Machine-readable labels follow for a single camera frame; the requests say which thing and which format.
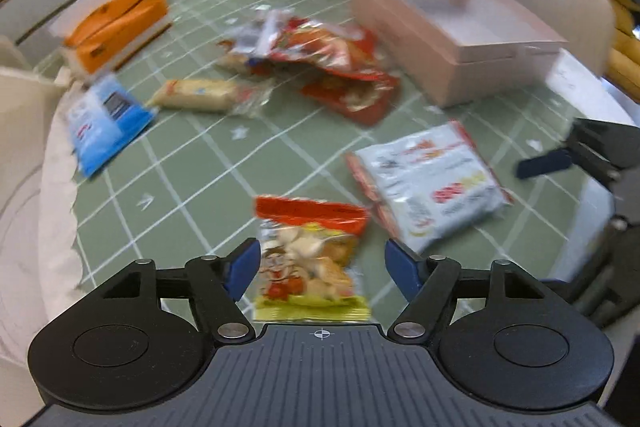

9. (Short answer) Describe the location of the red chicken snack pouch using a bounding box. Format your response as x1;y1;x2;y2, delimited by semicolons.
252;17;388;80

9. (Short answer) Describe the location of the blue snack packet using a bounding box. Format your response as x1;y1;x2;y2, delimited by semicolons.
66;74;155;178

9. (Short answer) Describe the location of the yellow red snack bag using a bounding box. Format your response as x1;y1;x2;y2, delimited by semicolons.
254;195;371;323

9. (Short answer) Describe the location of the pink cardboard box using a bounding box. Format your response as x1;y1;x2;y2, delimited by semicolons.
352;0;565;107

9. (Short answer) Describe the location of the beige chair far left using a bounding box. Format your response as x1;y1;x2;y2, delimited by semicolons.
0;35;32;70

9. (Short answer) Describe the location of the orange tissue box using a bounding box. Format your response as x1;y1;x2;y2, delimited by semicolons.
49;0;171;80

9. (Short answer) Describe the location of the white red snack packet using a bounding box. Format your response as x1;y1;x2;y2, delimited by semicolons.
346;120;511;254

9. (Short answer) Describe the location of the small red snack pouch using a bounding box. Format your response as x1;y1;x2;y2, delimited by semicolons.
300;75;400;127

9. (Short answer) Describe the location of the clear cracker bar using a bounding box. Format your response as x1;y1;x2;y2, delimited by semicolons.
146;79;273;116

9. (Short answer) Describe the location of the green checkered tablecloth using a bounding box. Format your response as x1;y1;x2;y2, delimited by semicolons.
34;0;612;323

